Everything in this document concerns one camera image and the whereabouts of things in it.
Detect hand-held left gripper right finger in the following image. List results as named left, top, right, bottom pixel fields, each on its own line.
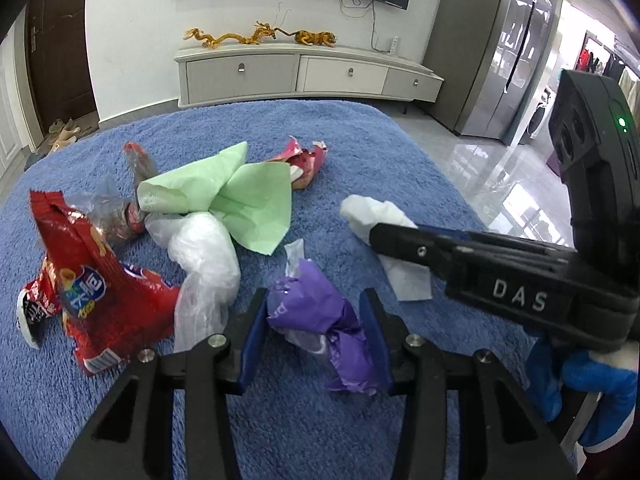
left=358, top=287, right=577, bottom=480

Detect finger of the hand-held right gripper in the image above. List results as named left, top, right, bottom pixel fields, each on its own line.
left=369, top=222, right=472, bottom=282
left=417, top=225, right=577, bottom=262

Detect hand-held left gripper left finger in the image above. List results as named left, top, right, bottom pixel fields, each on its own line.
left=55, top=287, right=271, bottom=480

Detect white tissue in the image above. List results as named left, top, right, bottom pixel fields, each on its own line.
left=340, top=194, right=434, bottom=302

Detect purple wrapper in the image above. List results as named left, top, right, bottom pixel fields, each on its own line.
left=266, top=240, right=384, bottom=395

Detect person's right hand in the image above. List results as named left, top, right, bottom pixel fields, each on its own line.
left=525, top=339, right=640, bottom=454

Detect blue fluffy blanket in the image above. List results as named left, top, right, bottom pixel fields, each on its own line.
left=0, top=99, right=551, bottom=480

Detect clear plastic bag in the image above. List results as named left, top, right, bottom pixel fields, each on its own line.
left=145, top=211, right=242, bottom=354

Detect white washing machine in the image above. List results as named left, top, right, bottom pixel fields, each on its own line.
left=525, top=87, right=554, bottom=139

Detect pink red torn wrapper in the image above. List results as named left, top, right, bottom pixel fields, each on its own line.
left=269, top=135, right=329, bottom=191

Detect crumpled green paper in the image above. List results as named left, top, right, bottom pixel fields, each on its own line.
left=137, top=141, right=293, bottom=256

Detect hanging clothes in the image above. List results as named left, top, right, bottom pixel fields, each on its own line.
left=577, top=44, right=627, bottom=79

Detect red snack bag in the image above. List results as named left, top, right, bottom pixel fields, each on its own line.
left=27, top=190, right=182, bottom=377

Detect grey refrigerator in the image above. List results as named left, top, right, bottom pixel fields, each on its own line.
left=422, top=0, right=554, bottom=144

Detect crushed clear plastic bottle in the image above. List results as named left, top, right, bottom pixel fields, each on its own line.
left=74, top=142, right=152, bottom=247

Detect white grey television cabinet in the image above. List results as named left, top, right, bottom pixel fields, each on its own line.
left=173, top=41, right=445, bottom=109

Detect dark red snack wrapper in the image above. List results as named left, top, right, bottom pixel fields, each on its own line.
left=16, top=280, right=62, bottom=351

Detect golden tiger figurine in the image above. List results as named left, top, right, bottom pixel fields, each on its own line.
left=284, top=28, right=337, bottom=49

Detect golden dragon figurine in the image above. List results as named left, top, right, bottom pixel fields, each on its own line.
left=183, top=20, right=279, bottom=50

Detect dark brown door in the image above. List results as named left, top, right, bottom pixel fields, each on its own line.
left=25, top=0, right=99, bottom=154

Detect hanging television cable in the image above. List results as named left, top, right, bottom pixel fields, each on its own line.
left=339, top=0, right=392, bottom=54

